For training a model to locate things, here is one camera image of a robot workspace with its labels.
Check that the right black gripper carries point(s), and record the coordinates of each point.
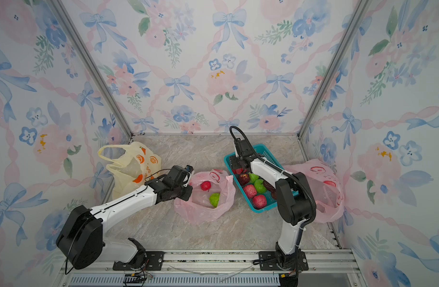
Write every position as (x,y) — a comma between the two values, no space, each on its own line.
(234,162)

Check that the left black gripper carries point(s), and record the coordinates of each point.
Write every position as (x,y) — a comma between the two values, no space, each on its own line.
(188,195)

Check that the green crinkled toy vegetable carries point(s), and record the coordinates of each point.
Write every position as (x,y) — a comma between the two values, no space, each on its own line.
(253,177)

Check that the dark red apple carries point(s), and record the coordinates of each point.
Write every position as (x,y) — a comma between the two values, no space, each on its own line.
(243,179)

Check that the dark purple crinkled vegetable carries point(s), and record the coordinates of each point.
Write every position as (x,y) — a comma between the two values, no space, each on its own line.
(268,186)

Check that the yellow knotted plastic bag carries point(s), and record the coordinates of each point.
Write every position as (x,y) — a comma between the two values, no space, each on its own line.
(137,165)

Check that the pink printed plastic bag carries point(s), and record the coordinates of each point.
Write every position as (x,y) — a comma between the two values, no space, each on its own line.
(326,188)

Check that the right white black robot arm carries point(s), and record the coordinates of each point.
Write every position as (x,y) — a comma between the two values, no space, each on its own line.
(295,202)

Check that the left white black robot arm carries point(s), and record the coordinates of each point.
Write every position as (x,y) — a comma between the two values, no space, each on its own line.
(82,240)

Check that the teal plastic mesh basket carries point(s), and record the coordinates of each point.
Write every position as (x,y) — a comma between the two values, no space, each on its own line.
(271,201)

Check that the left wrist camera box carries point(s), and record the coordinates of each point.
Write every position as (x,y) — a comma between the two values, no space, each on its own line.
(189,169)

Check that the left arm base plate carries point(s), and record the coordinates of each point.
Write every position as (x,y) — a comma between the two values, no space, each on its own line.
(149,261)

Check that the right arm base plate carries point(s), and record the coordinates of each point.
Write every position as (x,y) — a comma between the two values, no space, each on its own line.
(271,261)

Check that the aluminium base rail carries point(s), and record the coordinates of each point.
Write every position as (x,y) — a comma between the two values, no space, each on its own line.
(222,268)

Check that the right aluminium corner post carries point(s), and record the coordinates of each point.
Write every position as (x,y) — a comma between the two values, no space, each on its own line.
(347,38)

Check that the aluminium corner post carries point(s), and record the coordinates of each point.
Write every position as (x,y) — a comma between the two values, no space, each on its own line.
(66,22)
(347,38)

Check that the left aluminium corner post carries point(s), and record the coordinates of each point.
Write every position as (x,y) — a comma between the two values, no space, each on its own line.
(66,22)

